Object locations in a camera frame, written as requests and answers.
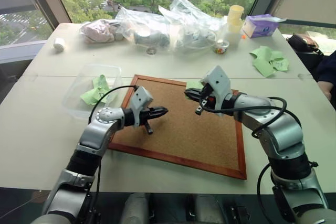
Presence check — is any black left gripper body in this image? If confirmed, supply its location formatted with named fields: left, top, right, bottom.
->
left=138, top=107, right=156, bottom=136

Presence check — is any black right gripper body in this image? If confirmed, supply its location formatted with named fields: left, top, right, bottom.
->
left=194, top=83, right=224, bottom=116

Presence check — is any crumpled green paper note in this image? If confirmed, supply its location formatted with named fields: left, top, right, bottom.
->
left=91, top=74, right=111, bottom=91

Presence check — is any clear plastic box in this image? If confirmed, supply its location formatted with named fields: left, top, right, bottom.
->
left=61, top=63, right=123, bottom=121

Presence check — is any green note with writing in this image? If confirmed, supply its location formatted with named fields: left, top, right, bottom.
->
left=272, top=58, right=290, bottom=72

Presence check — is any purple tissue box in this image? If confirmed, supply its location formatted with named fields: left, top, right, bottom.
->
left=240, top=14, right=287, bottom=38

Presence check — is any wood-framed cork board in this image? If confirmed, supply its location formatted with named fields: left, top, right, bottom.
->
left=108, top=74, right=247, bottom=180

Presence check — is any plastic bag with grey object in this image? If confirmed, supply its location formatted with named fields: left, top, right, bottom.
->
left=114, top=6, right=172, bottom=49

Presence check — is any pale yellow plastic cup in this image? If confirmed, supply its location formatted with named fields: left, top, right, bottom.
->
left=227, top=5, right=245, bottom=25
left=226, top=22, right=244, bottom=34

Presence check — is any grey rounded robot leg shape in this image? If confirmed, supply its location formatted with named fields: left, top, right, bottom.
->
left=119, top=192, right=151, bottom=224

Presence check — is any plastic bag with pink cloth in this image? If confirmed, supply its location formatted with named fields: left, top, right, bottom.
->
left=79, top=19, right=127, bottom=45

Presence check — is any black bag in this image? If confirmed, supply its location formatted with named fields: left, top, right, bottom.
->
left=286, top=33, right=325, bottom=68

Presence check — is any white tape roll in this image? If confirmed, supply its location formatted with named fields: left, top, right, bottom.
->
left=54, top=37, right=66, bottom=51

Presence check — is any person in dark clothing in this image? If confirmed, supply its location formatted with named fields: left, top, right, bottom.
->
left=314, top=50, right=336, bottom=101

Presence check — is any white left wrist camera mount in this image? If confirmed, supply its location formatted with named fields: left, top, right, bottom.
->
left=129, top=86, right=154, bottom=128

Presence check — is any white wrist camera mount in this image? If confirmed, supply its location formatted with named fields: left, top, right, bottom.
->
left=129, top=86, right=154, bottom=128
left=199, top=65, right=233, bottom=117

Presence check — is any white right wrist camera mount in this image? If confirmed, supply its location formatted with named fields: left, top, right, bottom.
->
left=199, top=65, right=233, bottom=117

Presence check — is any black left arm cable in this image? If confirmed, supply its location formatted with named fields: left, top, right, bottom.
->
left=88, top=84, right=140, bottom=224

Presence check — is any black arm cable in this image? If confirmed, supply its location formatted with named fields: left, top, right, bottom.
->
left=201, top=83, right=289, bottom=211
left=88, top=84, right=140, bottom=224

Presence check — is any plastic bag with white cables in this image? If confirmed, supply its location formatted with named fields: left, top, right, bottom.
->
left=159, top=0, right=229, bottom=52

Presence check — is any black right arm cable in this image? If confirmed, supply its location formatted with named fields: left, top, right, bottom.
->
left=201, top=83, right=289, bottom=211

